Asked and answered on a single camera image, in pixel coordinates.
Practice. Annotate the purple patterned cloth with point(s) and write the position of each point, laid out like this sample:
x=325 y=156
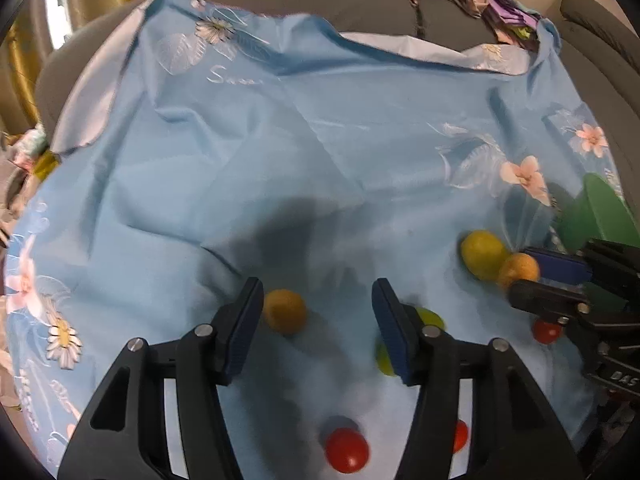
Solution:
x=510 y=16

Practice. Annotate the yellow-green round fruit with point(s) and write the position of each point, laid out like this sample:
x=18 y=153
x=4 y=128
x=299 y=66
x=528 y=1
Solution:
x=481 y=255

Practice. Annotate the pile of patterned cloths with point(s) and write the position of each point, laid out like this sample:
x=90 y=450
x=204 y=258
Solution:
x=27 y=152

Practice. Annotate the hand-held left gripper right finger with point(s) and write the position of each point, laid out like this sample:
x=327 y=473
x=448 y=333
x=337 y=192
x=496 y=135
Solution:
x=395 y=342

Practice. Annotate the blue floral bed sheet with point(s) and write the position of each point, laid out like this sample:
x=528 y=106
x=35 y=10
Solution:
x=300 y=160

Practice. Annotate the orange round fruit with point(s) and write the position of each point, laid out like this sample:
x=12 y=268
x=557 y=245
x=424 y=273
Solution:
x=520 y=270

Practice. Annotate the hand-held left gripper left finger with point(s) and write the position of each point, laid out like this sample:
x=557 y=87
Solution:
x=244 y=332

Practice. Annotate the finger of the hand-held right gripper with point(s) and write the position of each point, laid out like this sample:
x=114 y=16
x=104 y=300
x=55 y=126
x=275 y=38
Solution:
x=545 y=299
x=557 y=266

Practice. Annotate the green plastic bowl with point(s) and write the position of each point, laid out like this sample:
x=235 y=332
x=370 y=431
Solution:
x=597 y=215

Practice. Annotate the green round fruit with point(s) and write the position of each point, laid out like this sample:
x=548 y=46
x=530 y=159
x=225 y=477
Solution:
x=431 y=319

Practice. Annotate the yellow round fruit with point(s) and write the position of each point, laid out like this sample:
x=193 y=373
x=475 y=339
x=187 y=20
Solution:
x=284 y=311

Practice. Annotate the red cherry tomato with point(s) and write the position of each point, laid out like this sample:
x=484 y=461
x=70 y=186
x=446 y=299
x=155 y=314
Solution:
x=545 y=333
x=460 y=436
x=346 y=451

